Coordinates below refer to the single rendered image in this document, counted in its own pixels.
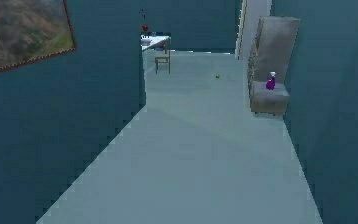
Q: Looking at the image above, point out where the wooden chair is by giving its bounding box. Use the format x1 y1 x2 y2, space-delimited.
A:
154 49 172 75

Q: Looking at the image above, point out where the white table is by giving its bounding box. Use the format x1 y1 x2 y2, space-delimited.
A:
140 34 172 54

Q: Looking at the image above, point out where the purple spray bottle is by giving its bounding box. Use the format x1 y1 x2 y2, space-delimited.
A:
265 71 277 91

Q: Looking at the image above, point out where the framed landscape picture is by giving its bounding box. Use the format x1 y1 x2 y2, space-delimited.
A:
0 0 77 76

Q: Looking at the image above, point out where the white room door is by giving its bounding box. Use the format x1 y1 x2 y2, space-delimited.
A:
235 0 273 62

